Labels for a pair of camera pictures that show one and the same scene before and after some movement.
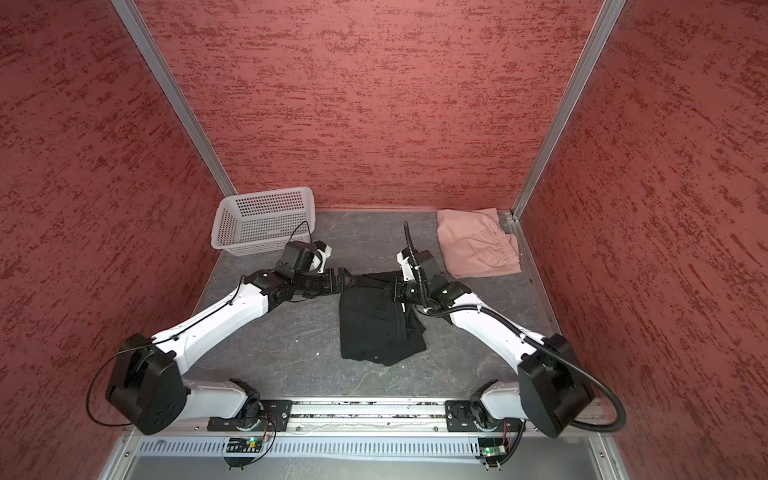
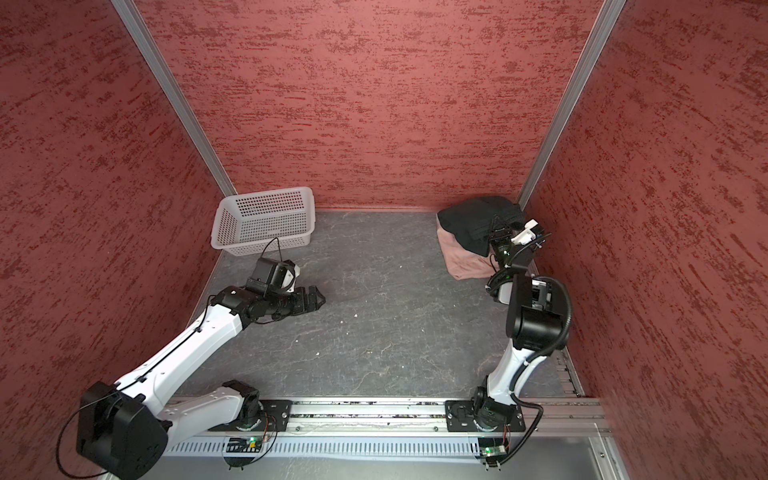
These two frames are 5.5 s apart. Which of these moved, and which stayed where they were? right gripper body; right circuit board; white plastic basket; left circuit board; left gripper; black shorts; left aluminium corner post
Moved: right gripper body; left gripper; black shorts
Stayed: left circuit board; white plastic basket; left aluminium corner post; right circuit board
